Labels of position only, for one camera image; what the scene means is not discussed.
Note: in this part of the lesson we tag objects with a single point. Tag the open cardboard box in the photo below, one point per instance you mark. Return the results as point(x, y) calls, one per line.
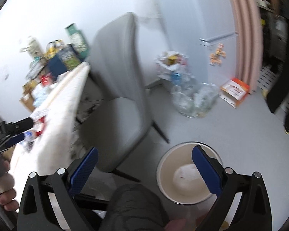
point(27, 98)

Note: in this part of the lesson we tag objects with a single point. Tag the black wire basket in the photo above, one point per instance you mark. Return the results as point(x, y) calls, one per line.
point(35, 67)

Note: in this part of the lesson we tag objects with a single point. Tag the blue Thick tissue box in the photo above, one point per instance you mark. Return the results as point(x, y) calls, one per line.
point(40, 94)

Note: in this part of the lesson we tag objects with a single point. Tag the red torn paper package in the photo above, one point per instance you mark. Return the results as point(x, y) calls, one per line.
point(40, 125)

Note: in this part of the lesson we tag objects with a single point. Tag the person's left hand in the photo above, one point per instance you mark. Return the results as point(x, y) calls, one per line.
point(7, 191)

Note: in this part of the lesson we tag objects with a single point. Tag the orange white cardboard box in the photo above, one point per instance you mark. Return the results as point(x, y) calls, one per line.
point(234, 92)

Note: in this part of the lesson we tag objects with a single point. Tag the beige round trash bin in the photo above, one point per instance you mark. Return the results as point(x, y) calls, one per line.
point(179, 179)

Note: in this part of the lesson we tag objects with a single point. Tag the clear patterned drink bottle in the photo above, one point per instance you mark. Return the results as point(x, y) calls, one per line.
point(69, 57)

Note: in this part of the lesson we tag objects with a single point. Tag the floral cream tablecloth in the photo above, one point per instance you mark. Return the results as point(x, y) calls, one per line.
point(51, 150)

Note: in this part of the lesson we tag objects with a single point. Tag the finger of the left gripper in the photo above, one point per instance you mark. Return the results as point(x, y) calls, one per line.
point(13, 141)
point(19, 126)

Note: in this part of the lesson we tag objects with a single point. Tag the blue tissue pack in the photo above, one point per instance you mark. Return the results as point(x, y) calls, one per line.
point(29, 136)

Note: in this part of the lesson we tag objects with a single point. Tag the yellow snack bag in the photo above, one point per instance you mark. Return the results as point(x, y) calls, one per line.
point(53, 48)

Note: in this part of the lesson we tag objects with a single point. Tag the grey upholstered chair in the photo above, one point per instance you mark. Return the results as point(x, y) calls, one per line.
point(124, 118)

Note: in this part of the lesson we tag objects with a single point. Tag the person's dark trouser leg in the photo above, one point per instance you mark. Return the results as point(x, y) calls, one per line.
point(134, 207)

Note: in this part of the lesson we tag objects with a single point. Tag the white full trash bag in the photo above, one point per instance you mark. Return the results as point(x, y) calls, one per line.
point(169, 62)

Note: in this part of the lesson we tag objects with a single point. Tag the clear bag of bottles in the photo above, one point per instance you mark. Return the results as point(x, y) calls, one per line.
point(192, 98)

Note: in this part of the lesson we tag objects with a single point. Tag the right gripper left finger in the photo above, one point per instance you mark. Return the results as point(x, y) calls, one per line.
point(36, 211)

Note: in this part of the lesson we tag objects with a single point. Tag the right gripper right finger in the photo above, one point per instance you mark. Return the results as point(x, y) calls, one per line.
point(254, 209)

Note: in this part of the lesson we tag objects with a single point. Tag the navy lunch bag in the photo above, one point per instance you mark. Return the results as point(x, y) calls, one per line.
point(59, 64)

